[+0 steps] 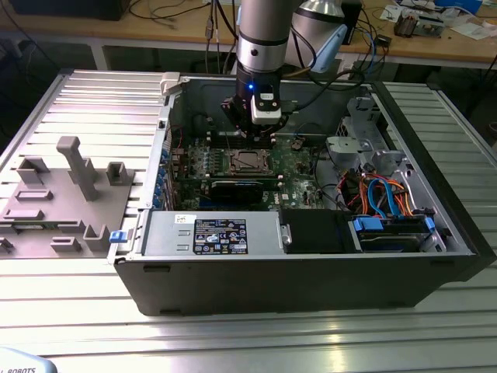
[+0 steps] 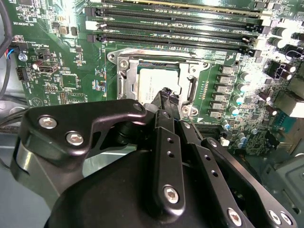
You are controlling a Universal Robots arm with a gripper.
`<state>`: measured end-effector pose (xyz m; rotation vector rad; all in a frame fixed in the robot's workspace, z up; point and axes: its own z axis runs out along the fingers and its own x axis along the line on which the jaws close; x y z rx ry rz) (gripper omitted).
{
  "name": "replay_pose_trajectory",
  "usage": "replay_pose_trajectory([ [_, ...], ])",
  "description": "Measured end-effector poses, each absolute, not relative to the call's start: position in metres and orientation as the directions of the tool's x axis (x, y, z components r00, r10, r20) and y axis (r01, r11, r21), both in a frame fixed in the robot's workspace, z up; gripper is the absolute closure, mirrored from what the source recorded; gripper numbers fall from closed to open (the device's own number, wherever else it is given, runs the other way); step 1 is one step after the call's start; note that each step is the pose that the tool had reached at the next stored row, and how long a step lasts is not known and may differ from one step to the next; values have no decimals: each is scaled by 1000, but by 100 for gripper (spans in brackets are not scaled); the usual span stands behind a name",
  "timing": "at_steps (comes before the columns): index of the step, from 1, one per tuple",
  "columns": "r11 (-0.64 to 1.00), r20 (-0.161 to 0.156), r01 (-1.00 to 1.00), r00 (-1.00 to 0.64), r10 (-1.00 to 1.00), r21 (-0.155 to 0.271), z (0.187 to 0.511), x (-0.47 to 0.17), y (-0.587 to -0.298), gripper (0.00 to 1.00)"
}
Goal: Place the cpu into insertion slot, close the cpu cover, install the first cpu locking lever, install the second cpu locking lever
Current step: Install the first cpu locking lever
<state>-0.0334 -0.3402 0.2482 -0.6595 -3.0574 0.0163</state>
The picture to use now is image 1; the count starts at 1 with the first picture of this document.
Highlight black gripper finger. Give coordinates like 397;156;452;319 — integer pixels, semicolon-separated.
221;96;261;141
262;112;290;138

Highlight metal socket cover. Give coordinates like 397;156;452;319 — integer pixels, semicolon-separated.
231;148;274;175

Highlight silver CPU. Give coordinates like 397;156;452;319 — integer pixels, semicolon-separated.
238;153;266;170

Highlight CPU socket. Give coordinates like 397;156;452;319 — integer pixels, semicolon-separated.
228;148;276;175

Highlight green motherboard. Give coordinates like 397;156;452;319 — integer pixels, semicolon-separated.
170;134;333;213

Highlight grey metal drive cage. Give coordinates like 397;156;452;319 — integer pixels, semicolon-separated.
325;96;415;183

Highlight black graphics card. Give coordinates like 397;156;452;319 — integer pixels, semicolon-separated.
207;177;267;206

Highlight grey case latch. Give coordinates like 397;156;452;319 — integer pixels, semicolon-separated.
160;71;182;97

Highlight black upright box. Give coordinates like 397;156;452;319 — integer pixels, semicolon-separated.
343;0;365;47

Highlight black plastic shroud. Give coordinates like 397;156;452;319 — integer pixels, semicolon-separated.
280;208;354;254

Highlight grey power supply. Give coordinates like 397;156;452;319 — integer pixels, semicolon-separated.
141;211;287;257

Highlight hard disk in blue carrier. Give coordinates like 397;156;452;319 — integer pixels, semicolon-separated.
349;216;436;253

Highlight wooden workbench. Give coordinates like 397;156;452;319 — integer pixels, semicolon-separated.
0;0;497;71

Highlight metal heat sink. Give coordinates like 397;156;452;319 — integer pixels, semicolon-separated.
393;10;419;39

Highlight black PC case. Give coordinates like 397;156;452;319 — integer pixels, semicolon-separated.
106;71;497;318

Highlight grey metal part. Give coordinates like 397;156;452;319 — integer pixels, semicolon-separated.
417;13;447;39

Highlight black flat device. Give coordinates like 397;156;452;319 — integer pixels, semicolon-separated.
10;0;126;21

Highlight grey parts rack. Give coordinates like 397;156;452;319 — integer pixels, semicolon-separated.
0;135;137;260

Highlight blue box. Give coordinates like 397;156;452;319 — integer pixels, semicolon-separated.
433;0;485;12

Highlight white paper sheets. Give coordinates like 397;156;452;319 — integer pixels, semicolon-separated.
450;21;497;40

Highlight pale blue teach pendant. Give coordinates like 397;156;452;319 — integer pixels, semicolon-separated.
0;347;59;373

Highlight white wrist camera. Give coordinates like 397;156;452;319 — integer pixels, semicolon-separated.
250;92;283;125

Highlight black camera cable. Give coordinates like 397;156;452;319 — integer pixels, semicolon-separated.
289;68;370;113

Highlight blue data wire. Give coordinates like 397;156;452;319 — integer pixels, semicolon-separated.
366;176;403;221

